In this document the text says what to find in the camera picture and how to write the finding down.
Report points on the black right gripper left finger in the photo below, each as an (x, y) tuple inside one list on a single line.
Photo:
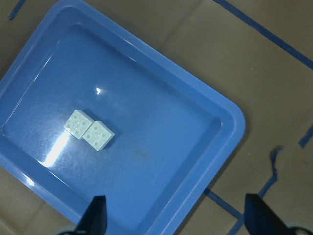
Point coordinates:
[(94, 221)]

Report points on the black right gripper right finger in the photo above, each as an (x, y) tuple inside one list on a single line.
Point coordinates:
[(260, 219)]

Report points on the white block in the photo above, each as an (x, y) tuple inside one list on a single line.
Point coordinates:
[(98, 135), (78, 123)]

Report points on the blue plastic tray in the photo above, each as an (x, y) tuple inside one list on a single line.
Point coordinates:
[(173, 132)]

